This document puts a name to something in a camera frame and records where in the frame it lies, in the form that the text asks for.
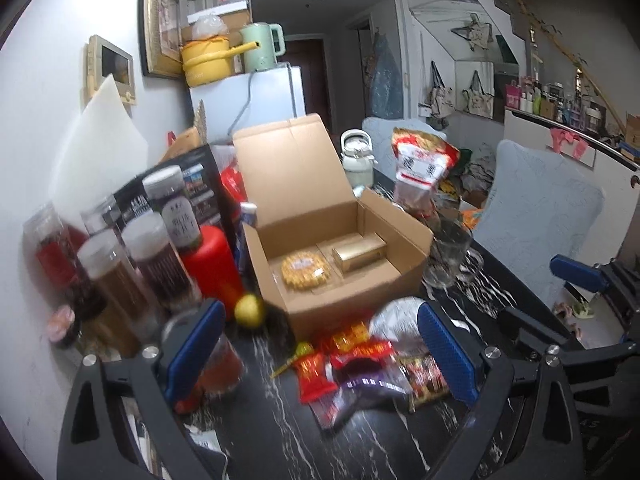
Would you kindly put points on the black printed pouch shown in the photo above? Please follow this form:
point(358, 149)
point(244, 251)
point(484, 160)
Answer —
point(203, 187)

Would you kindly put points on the wall intercom panel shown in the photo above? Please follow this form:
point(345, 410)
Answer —
point(103, 60)

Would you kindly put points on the white small kettle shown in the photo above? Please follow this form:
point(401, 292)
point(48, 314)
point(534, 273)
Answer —
point(358, 160)

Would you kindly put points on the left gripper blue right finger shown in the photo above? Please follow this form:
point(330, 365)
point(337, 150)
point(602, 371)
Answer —
point(455, 352)

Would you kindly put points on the green yellow lollipop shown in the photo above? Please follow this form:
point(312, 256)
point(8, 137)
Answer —
point(302, 350)

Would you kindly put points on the white lid labelled bottle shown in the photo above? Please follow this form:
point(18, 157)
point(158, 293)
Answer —
point(166, 193)

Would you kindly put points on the red yellow snack packet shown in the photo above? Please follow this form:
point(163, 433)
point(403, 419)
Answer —
point(355, 345)

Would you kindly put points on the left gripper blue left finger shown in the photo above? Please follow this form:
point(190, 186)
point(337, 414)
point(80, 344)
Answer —
point(188, 341)

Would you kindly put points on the tall jar brown contents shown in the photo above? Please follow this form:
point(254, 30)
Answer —
point(107, 264)

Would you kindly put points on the white foam board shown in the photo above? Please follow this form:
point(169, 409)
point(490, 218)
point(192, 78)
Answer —
point(104, 151)

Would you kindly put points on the purple silver snack packet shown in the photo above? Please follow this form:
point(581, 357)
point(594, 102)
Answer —
point(360, 386)

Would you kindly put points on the framed picture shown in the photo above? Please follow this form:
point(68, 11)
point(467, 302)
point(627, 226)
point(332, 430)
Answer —
point(159, 30)

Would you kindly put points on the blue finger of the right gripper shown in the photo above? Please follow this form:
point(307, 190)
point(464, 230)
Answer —
point(578, 274)

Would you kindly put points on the red gift bag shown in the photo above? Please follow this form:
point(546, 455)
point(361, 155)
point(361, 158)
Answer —
point(232, 181)

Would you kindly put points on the silver white snack pouch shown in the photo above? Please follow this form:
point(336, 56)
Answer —
point(397, 323)

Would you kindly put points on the tall jar red label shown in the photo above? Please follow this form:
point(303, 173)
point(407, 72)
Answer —
point(54, 243)

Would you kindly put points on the light green electric kettle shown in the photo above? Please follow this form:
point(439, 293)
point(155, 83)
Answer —
point(270, 45)

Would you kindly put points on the tall jar dark contents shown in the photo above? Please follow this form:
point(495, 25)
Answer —
point(147, 240)

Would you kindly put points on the yellow-green pear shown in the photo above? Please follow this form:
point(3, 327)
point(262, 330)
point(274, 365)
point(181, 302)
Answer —
point(249, 312)

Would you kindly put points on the round yellow snack pack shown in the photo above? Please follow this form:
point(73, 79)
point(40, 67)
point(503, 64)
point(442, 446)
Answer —
point(305, 271)

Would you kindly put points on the small gold box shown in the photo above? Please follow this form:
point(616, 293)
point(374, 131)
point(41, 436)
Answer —
point(356, 254)

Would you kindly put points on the white mini fridge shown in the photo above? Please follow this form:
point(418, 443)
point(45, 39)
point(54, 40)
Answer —
point(248, 100)

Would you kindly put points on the red cylindrical canister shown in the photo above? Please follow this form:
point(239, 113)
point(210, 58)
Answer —
point(213, 269)

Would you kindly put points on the dark green gold snack packet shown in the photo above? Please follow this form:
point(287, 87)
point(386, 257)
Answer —
point(425, 379)

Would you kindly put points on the yellow pot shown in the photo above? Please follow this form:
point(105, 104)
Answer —
point(208, 60)

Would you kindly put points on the blue white tube bottle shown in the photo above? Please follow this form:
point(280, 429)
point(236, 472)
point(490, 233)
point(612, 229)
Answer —
point(248, 217)

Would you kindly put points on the large cashew nut bag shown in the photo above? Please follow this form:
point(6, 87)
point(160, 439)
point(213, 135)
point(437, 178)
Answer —
point(423, 159)

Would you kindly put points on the open cardboard box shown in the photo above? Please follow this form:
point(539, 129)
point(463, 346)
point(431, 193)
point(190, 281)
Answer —
point(292, 173)

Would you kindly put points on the clear glass cup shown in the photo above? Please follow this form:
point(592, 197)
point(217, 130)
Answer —
point(450, 243)

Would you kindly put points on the red candy packet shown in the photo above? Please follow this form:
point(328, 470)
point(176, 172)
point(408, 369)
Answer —
point(313, 382)

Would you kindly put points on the clear jar orange contents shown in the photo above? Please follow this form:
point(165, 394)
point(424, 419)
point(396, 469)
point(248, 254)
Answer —
point(221, 374)

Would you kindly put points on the light blue chair cover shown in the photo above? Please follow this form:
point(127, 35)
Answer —
point(539, 206)

